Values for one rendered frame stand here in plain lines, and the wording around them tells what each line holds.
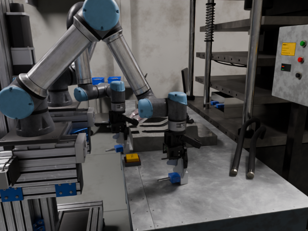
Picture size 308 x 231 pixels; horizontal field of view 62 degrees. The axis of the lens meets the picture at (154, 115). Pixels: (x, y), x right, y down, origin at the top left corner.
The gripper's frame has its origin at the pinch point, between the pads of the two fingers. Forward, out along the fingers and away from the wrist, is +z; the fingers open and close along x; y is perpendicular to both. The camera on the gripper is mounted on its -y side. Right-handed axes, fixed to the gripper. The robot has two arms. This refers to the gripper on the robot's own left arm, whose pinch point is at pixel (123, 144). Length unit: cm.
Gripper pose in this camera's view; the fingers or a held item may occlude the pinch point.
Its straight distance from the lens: 145.5
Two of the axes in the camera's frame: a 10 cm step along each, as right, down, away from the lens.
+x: 4.1, 2.5, -8.8
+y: -9.1, 1.2, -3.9
